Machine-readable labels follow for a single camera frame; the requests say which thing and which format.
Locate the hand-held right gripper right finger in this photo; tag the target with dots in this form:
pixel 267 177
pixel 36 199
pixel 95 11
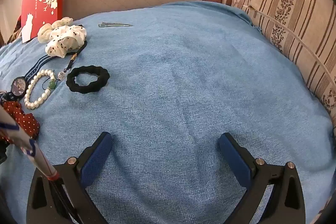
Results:
pixel 233 161

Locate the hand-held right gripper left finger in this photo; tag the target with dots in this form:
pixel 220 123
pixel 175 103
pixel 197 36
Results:
pixel 96 159

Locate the white polka dot scrunchie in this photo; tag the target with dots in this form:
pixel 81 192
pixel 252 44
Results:
pixel 68 36

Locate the red polka dot scrunchie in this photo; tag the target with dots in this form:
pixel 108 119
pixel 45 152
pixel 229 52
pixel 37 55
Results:
pixel 26 121

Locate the black scrunchie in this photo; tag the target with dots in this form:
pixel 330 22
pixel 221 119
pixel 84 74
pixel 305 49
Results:
pixel 102 74

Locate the blue blanket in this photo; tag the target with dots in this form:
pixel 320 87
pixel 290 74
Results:
pixel 183 82

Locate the silver hair clip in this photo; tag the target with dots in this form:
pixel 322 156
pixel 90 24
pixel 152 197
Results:
pixel 115 25

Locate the cream scrunchie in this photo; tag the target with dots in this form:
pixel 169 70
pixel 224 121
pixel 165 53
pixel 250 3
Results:
pixel 44 32

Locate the striped floral side cushion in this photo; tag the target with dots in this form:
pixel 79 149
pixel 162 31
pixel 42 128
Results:
pixel 294 16

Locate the red blossom print box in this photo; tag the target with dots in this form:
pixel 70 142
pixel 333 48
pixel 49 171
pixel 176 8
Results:
pixel 43 6

